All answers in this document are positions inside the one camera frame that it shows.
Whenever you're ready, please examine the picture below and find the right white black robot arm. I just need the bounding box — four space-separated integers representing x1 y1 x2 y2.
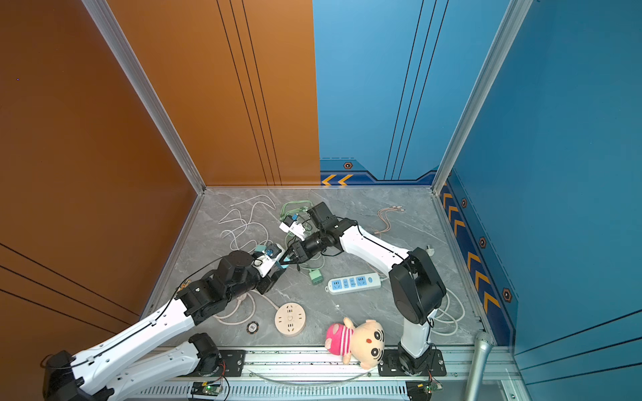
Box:
279 203 446 375

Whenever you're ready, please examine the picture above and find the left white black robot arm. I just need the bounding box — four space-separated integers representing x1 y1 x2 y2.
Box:
43 249 290 400

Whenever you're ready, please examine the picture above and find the round pink power socket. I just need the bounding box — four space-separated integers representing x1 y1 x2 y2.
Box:
274 302 307 337

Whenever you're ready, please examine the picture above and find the white blue power strip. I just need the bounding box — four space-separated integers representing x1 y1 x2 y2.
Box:
325 273 381 295

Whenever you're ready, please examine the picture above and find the pink plush doll toy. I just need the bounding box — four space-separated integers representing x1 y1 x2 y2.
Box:
324 317 386 370

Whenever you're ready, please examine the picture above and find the left green circuit board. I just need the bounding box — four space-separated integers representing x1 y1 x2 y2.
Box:
190 381 225 399

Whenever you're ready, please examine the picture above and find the green circuit board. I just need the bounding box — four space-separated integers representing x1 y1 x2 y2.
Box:
406 381 443 401
190 381 225 399

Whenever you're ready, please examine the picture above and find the right green circuit board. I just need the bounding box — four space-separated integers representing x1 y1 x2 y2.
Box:
406 381 443 401

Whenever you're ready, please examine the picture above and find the silver metal pole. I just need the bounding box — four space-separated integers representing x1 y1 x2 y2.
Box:
463 331 495 401

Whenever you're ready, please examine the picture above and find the pink socket power cord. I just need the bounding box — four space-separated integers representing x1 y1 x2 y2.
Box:
212 292 282 327

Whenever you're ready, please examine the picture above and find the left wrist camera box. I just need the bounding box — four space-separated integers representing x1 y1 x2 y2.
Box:
252 243 284 277

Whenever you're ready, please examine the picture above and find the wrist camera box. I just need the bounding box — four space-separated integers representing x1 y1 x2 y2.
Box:
252 243 284 277
279 212 313 240

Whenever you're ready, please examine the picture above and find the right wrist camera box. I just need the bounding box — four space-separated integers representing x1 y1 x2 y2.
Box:
279 212 313 240

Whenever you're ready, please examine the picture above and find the white usb cable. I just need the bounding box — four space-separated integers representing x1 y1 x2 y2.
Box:
218 194 278 252

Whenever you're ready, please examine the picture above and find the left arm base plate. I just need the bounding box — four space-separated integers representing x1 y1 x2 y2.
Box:
187 349 247 379

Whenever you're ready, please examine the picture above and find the pink multi-head cable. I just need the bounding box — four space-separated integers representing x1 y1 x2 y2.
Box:
373 205 406 237

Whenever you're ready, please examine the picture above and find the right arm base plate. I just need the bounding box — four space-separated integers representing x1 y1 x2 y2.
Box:
378 348 447 378

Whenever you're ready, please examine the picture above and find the white power strip cord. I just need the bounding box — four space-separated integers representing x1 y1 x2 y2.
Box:
380 244 467 338

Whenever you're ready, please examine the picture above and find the aluminium front rail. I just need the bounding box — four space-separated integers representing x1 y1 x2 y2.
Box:
125 346 530 400

